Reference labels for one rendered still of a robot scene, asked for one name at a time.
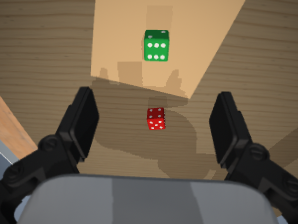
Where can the red die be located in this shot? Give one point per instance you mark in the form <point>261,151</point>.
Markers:
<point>156,118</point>

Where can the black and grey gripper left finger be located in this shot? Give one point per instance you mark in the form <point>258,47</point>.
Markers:
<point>56,154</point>

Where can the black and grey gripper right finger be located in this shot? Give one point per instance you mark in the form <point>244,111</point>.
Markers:
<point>249,163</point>

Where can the tan square mat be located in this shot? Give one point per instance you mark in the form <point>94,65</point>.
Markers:
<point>196,28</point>

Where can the green die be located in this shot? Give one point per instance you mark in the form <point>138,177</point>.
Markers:
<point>156,45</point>

